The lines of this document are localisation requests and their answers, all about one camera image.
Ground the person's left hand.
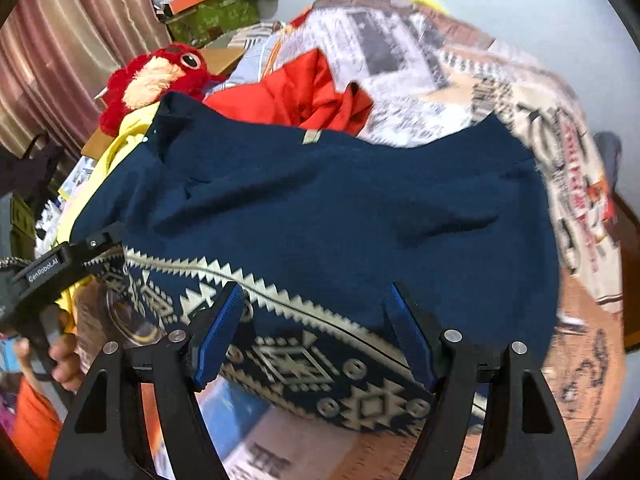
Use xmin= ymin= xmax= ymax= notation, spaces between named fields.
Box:
xmin=12 ymin=317 xmax=87 ymax=392

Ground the dark bag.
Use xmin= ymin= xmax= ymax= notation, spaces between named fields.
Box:
xmin=0 ymin=132 xmax=67 ymax=202

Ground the striped pink curtain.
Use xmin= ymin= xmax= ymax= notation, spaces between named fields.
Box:
xmin=0 ymin=0 xmax=172 ymax=162

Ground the yellow garment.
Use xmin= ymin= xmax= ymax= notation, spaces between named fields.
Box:
xmin=52 ymin=107 xmax=167 ymax=313

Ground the red garment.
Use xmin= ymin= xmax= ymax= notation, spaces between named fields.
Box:
xmin=204 ymin=47 xmax=377 ymax=139

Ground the printed blanket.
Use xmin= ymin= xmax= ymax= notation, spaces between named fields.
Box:
xmin=75 ymin=0 xmax=629 ymax=480

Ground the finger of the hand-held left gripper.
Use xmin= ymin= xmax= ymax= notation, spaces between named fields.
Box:
xmin=86 ymin=221 xmax=127 ymax=267

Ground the pile of papers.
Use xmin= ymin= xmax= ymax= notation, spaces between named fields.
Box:
xmin=35 ymin=157 xmax=97 ymax=257

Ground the person's orange clothing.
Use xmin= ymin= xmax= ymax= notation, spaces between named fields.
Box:
xmin=9 ymin=377 xmax=64 ymax=477

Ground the red plush toy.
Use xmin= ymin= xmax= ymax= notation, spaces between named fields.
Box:
xmin=99 ymin=44 xmax=227 ymax=137

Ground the yellow fluffy thing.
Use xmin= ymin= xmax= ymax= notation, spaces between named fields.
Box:
xmin=399 ymin=0 xmax=449 ymax=14

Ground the navy patterned shirt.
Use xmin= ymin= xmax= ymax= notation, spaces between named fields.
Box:
xmin=70 ymin=91 xmax=562 ymax=434

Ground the wooden door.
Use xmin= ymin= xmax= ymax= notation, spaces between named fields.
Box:
xmin=610 ymin=194 xmax=640 ymax=348

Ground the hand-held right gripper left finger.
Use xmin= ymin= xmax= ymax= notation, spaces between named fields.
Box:
xmin=47 ymin=281 xmax=246 ymax=480

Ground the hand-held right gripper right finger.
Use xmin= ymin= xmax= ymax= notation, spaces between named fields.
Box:
xmin=382 ymin=282 xmax=581 ymax=480

